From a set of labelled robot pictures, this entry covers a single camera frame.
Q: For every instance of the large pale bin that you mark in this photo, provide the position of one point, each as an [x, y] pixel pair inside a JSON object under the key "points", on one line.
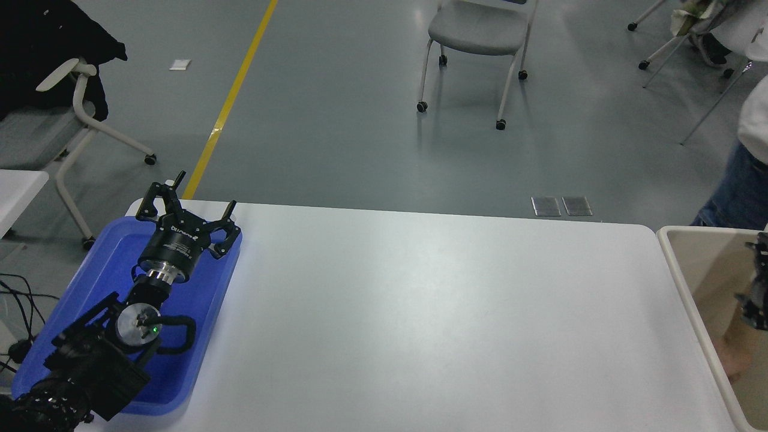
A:
{"points": [[708, 282]]}

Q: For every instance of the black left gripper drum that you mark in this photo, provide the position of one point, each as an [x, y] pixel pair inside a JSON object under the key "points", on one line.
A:
{"points": [[174, 249]]}

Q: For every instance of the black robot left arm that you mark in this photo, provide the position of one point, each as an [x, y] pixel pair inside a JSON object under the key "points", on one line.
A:
{"points": [[90, 369]]}

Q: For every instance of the silver floor plate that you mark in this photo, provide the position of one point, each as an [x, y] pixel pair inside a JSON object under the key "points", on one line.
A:
{"points": [[577, 205], [546, 206]]}

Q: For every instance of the black jacket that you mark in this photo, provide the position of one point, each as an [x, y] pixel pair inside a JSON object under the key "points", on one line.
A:
{"points": [[36, 36]]}

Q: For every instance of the small white table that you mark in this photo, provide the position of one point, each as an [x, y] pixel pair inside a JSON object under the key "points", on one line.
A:
{"points": [[18, 192]]}

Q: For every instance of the blue plastic tray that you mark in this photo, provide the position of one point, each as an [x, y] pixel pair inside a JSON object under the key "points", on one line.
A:
{"points": [[198, 288]]}

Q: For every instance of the seated person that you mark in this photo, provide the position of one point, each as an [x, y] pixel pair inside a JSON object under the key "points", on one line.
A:
{"points": [[747, 30]]}

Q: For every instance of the grey chair with armrest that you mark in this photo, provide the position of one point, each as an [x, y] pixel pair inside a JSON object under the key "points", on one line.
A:
{"points": [[36, 135]]}

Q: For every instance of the grey armless chair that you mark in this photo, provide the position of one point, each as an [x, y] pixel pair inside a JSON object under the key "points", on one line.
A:
{"points": [[480, 27]]}

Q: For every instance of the white-legged wheeled chair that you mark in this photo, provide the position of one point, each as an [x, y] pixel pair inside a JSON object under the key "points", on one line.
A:
{"points": [[663, 53]]}

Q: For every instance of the beige cloth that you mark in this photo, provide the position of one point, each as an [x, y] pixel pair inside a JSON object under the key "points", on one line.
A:
{"points": [[690, 15]]}

